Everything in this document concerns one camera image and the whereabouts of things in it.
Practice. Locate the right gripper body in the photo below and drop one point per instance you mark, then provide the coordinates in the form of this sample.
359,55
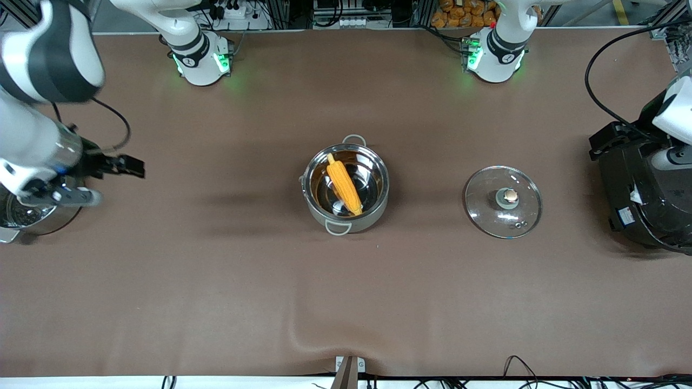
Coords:
96,165

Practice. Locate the glass pot lid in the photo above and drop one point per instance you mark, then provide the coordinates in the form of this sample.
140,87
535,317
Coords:
519,216

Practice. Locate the yellow corn cob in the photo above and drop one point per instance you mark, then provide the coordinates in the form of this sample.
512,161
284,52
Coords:
343,183

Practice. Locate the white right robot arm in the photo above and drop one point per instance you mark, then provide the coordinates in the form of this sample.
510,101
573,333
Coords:
48,54

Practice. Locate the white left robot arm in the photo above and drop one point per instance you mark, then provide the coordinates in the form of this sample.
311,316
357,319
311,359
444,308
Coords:
500,54

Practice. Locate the steel steamer pot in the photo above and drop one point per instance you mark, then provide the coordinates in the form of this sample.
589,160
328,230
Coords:
38,221

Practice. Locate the steel cooking pot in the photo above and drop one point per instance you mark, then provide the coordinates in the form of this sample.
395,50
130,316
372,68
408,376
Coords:
373,189

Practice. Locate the black rice cooker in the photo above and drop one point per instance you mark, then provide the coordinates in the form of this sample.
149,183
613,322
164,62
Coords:
654,205

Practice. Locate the brown table mat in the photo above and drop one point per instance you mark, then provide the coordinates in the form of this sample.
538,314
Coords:
216,297

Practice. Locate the white power strip with plugs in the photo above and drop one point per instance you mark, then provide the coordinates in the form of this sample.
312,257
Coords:
230,12

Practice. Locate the bag of orange buns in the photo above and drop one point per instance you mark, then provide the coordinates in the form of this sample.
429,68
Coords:
465,13

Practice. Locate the small white power strip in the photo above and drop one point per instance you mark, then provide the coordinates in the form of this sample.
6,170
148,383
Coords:
354,22

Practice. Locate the aluminium frame profile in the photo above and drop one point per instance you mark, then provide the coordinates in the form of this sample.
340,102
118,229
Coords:
21,16
667,24

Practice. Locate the metal table clamp bracket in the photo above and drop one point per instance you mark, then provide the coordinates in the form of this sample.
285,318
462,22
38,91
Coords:
348,364

